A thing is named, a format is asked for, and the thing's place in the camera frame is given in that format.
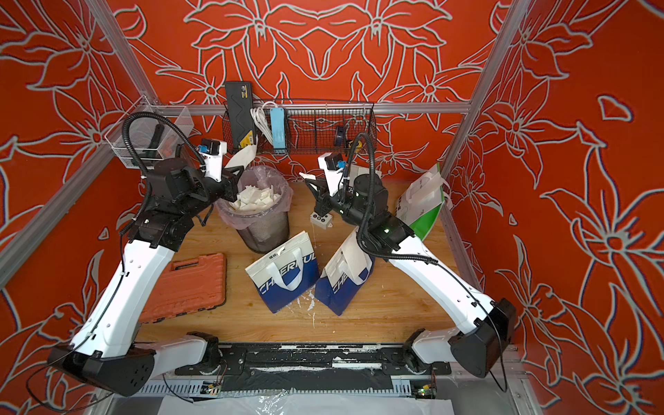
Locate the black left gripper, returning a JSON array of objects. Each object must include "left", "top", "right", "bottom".
[{"left": 182, "top": 162, "right": 245, "bottom": 220}]

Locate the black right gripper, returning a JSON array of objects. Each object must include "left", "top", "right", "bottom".
[{"left": 304, "top": 180, "right": 375, "bottom": 235}]

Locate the white paper receipt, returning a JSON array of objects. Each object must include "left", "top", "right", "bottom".
[{"left": 225, "top": 145, "right": 258, "bottom": 169}]

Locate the white and navy bag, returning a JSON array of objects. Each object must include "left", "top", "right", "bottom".
[
  {"left": 245, "top": 231, "right": 320, "bottom": 314},
  {"left": 314, "top": 228, "right": 375, "bottom": 316}
]

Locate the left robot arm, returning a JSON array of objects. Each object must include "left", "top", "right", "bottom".
[{"left": 47, "top": 112, "right": 245, "bottom": 397}]

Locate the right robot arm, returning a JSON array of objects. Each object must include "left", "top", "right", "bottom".
[{"left": 304, "top": 132, "right": 516, "bottom": 379}]

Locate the white button box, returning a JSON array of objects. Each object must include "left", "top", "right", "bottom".
[{"left": 310, "top": 212, "right": 334, "bottom": 229}]

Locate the pink trash bag liner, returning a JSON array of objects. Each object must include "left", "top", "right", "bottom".
[{"left": 214, "top": 165, "right": 293, "bottom": 231}]

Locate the black mesh trash bin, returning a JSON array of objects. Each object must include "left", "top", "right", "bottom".
[{"left": 235, "top": 213, "right": 290, "bottom": 253}]

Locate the light blue tag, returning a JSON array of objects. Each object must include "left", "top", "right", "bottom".
[{"left": 270, "top": 107, "right": 286, "bottom": 153}]

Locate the black power adapter box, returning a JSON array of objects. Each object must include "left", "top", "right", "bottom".
[{"left": 225, "top": 81, "right": 256, "bottom": 152}]

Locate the green and white tote bag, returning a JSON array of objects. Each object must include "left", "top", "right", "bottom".
[{"left": 396, "top": 163, "right": 452, "bottom": 240}]

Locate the orange plastic tool case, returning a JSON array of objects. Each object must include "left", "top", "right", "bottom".
[{"left": 138, "top": 253, "right": 227, "bottom": 324}]

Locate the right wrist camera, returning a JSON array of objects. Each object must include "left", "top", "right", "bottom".
[{"left": 317, "top": 152, "right": 345, "bottom": 196}]

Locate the black wire wall basket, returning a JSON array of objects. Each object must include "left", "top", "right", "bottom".
[{"left": 254, "top": 99, "right": 377, "bottom": 156}]

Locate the white cable bundle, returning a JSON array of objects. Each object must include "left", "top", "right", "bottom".
[{"left": 250, "top": 100, "right": 278, "bottom": 146}]

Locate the clear plastic wall bin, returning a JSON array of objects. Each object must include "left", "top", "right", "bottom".
[{"left": 104, "top": 104, "right": 195, "bottom": 169}]

